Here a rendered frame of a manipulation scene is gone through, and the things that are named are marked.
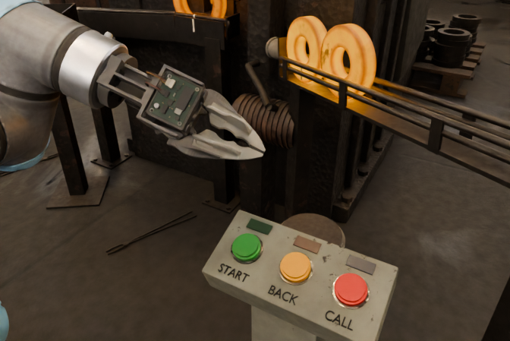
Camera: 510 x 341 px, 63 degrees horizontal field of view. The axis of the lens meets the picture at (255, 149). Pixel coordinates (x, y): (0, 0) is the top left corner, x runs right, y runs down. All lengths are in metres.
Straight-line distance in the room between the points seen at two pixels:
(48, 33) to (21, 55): 0.04
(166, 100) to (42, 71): 0.16
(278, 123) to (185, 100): 0.68
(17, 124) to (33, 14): 0.13
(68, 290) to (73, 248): 0.19
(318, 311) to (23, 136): 0.43
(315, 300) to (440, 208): 1.27
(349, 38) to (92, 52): 0.53
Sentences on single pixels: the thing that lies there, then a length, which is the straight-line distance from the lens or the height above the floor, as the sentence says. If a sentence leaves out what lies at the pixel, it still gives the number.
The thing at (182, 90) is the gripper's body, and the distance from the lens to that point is 0.50.
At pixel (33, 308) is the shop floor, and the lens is 1.45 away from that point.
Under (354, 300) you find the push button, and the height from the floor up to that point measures 0.61.
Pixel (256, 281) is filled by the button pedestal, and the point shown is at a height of 0.59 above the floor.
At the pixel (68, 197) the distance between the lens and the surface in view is 1.83.
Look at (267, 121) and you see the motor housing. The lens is 1.16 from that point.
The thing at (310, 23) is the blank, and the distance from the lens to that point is 1.01.
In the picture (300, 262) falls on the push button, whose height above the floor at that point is 0.61.
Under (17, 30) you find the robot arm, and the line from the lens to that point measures 0.58.
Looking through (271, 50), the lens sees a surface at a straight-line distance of 1.17.
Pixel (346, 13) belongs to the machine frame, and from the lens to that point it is 1.26.
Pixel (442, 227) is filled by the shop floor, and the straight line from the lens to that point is 1.69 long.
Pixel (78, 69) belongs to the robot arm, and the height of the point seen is 0.85.
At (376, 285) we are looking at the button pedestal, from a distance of 0.57.
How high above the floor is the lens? 1.02
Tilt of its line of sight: 31 degrees down
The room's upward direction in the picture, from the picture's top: straight up
